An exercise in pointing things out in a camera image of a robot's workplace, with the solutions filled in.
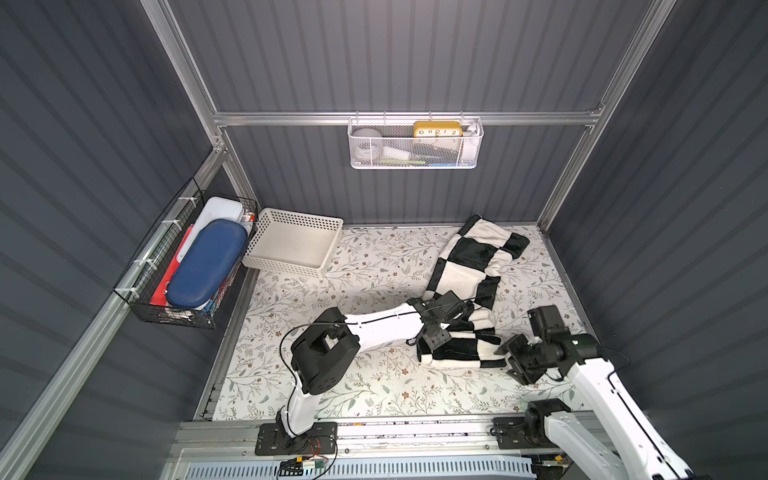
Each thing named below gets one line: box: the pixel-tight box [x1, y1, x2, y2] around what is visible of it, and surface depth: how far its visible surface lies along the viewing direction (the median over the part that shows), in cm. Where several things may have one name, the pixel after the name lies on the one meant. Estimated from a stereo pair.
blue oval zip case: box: [166, 219, 248, 309], surface depth 69 cm
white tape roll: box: [351, 127, 384, 162], surface depth 89 cm
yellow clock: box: [413, 121, 463, 137], surface depth 90 cm
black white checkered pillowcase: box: [418, 214, 530, 369], surface depth 104 cm
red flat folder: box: [150, 224, 193, 306], surface depth 69 cm
